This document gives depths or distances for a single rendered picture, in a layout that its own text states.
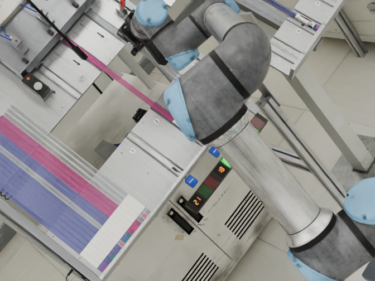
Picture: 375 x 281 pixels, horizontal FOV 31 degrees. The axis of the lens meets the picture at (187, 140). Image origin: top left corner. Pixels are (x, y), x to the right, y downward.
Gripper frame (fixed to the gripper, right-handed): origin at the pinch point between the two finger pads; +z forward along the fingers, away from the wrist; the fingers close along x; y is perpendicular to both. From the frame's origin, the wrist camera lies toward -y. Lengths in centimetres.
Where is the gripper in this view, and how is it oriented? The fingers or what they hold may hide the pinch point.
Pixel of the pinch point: (139, 49)
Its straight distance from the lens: 198.8
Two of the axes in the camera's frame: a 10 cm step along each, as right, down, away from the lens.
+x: -6.1, 7.6, -2.1
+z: -2.1, 1.1, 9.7
